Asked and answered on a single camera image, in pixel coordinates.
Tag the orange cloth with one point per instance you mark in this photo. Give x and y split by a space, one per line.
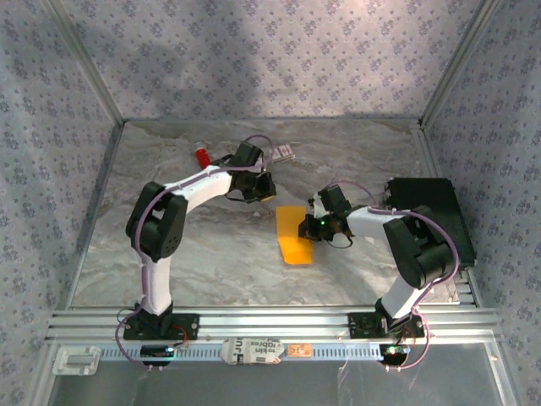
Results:
291 224

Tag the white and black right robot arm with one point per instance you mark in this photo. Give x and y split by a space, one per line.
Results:
406 296

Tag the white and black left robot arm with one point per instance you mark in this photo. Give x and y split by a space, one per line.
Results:
158 287

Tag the small card box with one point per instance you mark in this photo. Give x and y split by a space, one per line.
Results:
284 153

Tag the red glitter tube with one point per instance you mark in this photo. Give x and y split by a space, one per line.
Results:
203 157

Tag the black hard case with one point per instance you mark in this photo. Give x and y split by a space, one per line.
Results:
431 194

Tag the orange label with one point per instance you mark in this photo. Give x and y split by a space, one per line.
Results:
299 350

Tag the newspaper wrapped roll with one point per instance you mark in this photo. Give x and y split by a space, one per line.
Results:
253 351

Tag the black right controller board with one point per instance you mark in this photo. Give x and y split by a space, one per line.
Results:
393 353

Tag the black controller board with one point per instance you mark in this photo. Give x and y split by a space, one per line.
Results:
156 351
393 353

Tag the clear acrylic panel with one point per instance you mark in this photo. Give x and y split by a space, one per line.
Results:
274 385

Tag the black left controller board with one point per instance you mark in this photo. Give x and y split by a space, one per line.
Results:
156 351

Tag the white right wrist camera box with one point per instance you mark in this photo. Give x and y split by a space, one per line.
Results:
317 206

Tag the aluminium mounting rail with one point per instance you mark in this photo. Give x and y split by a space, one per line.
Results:
274 323

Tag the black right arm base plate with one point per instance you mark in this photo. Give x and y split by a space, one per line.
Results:
359 325

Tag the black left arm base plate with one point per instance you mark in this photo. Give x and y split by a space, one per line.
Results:
190 325

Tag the aluminium frame post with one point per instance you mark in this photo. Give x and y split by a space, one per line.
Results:
457 63
87 63

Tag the white plastic bracket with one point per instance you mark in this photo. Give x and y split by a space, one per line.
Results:
77 360

